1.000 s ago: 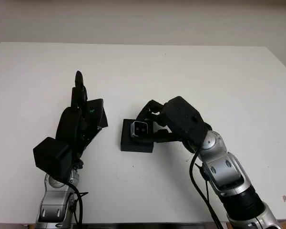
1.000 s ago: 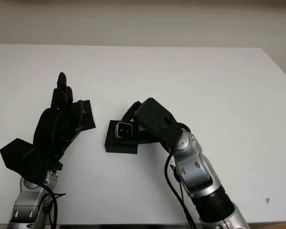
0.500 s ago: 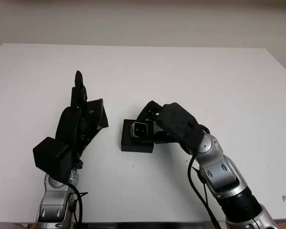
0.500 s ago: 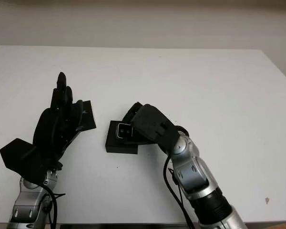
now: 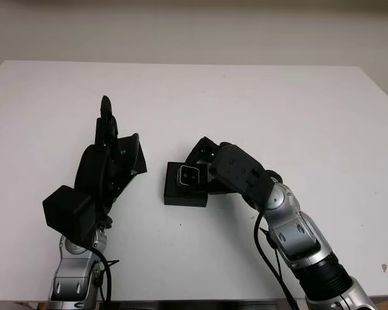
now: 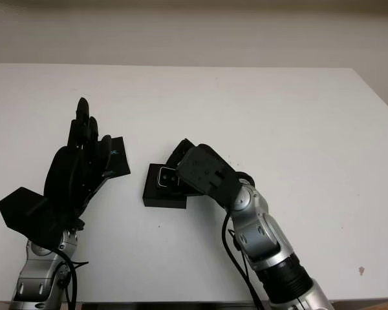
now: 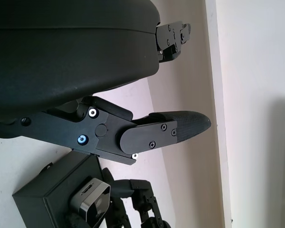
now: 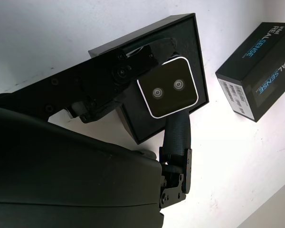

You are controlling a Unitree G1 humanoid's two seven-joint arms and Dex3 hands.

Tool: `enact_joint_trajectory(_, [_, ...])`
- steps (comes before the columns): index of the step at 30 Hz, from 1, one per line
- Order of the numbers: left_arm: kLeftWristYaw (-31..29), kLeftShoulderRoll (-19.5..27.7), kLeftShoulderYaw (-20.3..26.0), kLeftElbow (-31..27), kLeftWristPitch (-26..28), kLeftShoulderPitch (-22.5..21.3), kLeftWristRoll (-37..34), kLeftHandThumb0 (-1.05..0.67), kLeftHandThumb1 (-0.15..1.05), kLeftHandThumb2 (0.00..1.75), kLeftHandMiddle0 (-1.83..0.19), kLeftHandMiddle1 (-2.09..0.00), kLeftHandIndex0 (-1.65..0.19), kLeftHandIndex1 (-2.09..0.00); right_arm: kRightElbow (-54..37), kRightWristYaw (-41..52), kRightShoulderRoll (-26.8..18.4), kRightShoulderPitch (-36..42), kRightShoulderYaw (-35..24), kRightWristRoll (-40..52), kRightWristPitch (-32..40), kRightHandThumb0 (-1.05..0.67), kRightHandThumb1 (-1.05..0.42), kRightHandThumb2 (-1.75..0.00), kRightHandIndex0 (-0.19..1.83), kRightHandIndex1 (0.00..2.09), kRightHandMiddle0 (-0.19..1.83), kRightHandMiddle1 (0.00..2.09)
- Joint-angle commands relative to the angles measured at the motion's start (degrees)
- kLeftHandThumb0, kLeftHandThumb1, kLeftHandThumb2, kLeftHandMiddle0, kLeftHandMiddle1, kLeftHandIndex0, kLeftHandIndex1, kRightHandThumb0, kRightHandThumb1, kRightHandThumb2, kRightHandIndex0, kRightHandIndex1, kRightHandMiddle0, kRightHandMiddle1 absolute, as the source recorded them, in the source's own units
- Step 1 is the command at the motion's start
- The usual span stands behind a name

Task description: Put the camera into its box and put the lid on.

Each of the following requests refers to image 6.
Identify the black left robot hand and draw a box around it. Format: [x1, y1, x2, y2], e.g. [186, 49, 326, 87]
[43, 96, 117, 229]

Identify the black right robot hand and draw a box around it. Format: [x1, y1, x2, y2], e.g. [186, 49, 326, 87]
[166, 138, 214, 198]

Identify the small silver-rimmed camera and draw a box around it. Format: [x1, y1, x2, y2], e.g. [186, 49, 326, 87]
[156, 166, 181, 189]

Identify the black RealSense box lid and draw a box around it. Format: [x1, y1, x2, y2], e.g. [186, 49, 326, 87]
[98, 136, 132, 178]

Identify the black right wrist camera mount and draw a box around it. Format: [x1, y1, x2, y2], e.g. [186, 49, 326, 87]
[175, 144, 246, 216]

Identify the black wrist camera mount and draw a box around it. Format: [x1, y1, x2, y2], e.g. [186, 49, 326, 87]
[175, 144, 246, 216]
[0, 186, 67, 251]

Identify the black camera box base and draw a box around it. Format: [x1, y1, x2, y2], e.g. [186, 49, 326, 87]
[141, 163, 188, 210]

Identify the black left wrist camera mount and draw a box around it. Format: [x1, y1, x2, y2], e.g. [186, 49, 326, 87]
[0, 186, 67, 251]

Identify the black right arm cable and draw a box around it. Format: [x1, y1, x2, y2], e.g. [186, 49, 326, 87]
[222, 211, 266, 310]

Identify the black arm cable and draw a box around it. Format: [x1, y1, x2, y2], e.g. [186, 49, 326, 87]
[222, 211, 266, 310]
[56, 248, 90, 310]

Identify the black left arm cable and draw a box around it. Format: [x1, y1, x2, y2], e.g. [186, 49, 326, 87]
[56, 248, 90, 310]

